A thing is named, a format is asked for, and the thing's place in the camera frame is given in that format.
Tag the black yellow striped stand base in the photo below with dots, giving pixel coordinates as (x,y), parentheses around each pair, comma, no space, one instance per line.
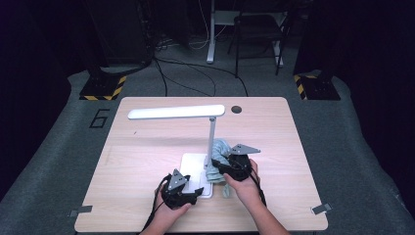
(319,88)
(101,88)

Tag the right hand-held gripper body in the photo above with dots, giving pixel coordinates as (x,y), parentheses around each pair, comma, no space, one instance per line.
(240,166)

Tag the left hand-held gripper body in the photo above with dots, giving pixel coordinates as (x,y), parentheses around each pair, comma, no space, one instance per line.
(174,197)

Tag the white desk frame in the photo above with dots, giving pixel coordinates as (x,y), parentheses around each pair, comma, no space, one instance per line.
(211,39)

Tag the black equipment cabinet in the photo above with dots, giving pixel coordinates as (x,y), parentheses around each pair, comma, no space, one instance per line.
(120,29)

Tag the grey tape piece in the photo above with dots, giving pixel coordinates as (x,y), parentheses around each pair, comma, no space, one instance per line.
(321,209)
(80,210)

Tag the white desk lamp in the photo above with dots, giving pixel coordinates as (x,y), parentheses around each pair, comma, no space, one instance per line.
(176,112)

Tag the light blue cloth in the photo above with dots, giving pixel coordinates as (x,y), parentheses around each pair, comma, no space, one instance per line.
(215,178)

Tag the person's left hand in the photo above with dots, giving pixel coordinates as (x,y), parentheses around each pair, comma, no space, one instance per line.
(166,217)

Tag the person's right hand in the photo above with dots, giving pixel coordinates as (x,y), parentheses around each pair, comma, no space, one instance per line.
(248,192)

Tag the black chair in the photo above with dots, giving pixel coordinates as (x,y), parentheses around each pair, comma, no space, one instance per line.
(257,27)

